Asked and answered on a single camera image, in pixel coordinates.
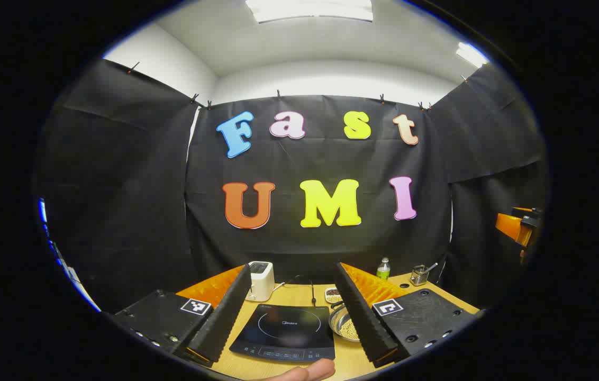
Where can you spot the black backdrop cloth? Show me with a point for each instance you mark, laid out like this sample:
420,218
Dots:
119,211

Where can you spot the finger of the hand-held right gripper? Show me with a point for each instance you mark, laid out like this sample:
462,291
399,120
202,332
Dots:
507,225

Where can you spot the row of black cloth clips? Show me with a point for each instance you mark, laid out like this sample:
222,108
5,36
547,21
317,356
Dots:
194,98

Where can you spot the white divided dish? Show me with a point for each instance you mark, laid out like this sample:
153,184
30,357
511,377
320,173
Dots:
333,295

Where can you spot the small ceiling light panel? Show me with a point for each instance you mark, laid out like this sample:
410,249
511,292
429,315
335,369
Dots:
471,54

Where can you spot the white toaster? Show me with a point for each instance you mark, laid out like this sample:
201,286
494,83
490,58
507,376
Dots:
262,283

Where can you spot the black induction cooktop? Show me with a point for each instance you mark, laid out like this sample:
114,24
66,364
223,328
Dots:
283,328

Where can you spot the pile of soybeans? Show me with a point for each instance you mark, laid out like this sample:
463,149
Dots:
351,329

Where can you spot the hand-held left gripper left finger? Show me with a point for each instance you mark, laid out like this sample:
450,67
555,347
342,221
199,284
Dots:
225,317

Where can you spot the green label plastic bottle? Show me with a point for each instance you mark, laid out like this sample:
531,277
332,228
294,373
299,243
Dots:
383,271

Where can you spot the blue lit screen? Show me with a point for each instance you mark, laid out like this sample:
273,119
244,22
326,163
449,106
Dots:
44,211

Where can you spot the large ceiling light panel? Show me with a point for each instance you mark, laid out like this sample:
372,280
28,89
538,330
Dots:
310,10

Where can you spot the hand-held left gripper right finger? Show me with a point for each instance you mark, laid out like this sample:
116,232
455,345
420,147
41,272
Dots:
363,317

